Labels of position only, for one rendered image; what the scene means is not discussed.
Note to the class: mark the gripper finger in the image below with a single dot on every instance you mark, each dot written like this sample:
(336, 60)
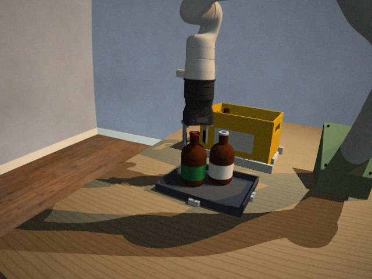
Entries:
(205, 133)
(184, 133)

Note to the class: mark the brown bottle with green label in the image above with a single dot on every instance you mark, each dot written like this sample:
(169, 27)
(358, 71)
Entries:
(193, 161)

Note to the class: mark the yellow crate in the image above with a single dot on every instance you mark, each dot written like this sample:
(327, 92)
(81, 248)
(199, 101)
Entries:
(250, 137)

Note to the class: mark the brown glass bottle with white label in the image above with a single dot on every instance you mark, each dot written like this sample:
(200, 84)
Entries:
(221, 161)

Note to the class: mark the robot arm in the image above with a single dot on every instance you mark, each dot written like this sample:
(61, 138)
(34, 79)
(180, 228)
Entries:
(357, 146)

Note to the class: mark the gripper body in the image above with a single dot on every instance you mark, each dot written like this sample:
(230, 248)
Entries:
(198, 91)

